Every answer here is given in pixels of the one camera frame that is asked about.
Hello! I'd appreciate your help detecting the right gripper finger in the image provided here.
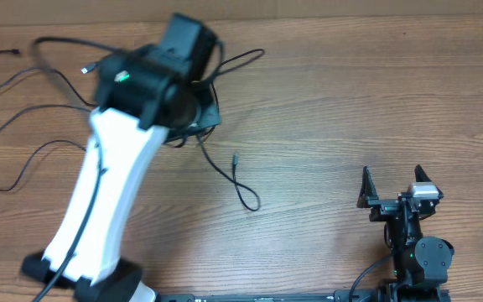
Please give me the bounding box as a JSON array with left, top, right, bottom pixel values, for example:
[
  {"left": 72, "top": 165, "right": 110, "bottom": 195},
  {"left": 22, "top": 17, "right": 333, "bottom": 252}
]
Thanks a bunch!
[
  {"left": 356, "top": 166, "right": 379, "bottom": 208},
  {"left": 414, "top": 164, "right": 431, "bottom": 182}
]

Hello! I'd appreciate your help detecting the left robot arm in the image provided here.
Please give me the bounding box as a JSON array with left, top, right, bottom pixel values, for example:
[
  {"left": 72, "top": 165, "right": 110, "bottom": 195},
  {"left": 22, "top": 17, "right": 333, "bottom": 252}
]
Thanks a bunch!
[{"left": 21, "top": 13, "right": 223, "bottom": 301}]

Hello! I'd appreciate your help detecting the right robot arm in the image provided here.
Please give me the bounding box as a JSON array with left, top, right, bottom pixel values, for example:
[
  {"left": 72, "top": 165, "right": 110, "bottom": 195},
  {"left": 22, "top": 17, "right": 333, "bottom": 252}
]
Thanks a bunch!
[{"left": 348, "top": 165, "right": 454, "bottom": 302}]

